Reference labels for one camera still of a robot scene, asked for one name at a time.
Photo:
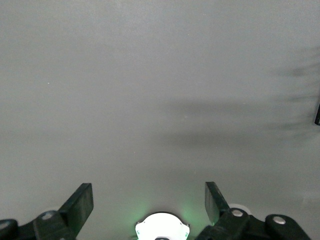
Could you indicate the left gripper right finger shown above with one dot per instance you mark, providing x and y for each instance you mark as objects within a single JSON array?
[{"x": 215, "y": 202}]

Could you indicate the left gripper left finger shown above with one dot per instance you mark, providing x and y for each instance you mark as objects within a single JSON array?
[{"x": 77, "y": 207}]

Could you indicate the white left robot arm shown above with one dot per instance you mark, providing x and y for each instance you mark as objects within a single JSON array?
[{"x": 162, "y": 226}]

